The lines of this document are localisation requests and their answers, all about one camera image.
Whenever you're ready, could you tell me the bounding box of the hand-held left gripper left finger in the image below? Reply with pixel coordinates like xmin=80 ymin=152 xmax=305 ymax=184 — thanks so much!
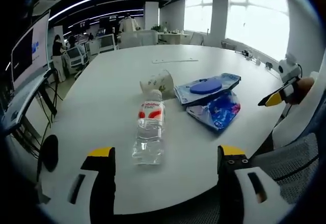
xmin=38 ymin=147 xmax=117 ymax=224

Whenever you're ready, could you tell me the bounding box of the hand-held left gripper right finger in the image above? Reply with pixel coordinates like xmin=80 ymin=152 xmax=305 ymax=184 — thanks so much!
xmin=216 ymin=144 xmax=291 ymax=224

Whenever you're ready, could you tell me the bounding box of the blue patterned plastic packet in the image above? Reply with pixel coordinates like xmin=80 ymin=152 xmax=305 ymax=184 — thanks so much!
xmin=185 ymin=91 xmax=241 ymax=131

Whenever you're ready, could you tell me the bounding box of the blue-lidded wet wipes packet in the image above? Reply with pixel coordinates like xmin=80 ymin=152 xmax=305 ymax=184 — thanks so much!
xmin=173 ymin=72 xmax=242 ymax=106

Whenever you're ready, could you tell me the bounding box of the clear plastic water bottle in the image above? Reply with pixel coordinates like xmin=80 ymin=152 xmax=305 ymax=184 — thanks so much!
xmin=131 ymin=89 xmax=165 ymax=166

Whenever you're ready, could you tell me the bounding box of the printed paper cup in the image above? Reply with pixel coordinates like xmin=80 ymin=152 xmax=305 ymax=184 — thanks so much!
xmin=139 ymin=69 xmax=175 ymax=100

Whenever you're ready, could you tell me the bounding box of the small clutter on table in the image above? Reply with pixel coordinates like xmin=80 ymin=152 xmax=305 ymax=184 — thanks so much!
xmin=234 ymin=49 xmax=256 ymax=61

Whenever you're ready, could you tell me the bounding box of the person's right hand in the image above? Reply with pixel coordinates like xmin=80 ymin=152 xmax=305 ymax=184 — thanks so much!
xmin=289 ymin=77 xmax=315 ymax=105

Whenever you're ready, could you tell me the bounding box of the black round chair back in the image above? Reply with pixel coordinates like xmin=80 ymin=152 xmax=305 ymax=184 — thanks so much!
xmin=37 ymin=134 xmax=60 ymax=184

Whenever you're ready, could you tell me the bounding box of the grey mesh office chair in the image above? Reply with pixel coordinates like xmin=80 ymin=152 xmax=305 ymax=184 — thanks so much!
xmin=248 ymin=131 xmax=322 ymax=206

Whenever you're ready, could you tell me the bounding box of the white table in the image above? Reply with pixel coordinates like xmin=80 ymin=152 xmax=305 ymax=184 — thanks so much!
xmin=38 ymin=44 xmax=289 ymax=215

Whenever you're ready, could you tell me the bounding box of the grey display stand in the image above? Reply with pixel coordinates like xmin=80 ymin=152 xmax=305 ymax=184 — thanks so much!
xmin=1 ymin=70 xmax=59 ymax=133

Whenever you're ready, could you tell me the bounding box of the large display screen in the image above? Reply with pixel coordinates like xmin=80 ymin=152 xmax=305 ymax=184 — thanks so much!
xmin=10 ymin=9 xmax=51 ymax=92

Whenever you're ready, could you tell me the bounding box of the ceiling air conditioner vent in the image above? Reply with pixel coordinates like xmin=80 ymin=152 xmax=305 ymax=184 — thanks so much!
xmin=31 ymin=0 xmax=62 ymax=16

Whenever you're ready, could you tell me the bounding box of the table cable cover plate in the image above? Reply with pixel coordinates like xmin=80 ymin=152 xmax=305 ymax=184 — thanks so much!
xmin=152 ymin=58 xmax=199 ymax=64

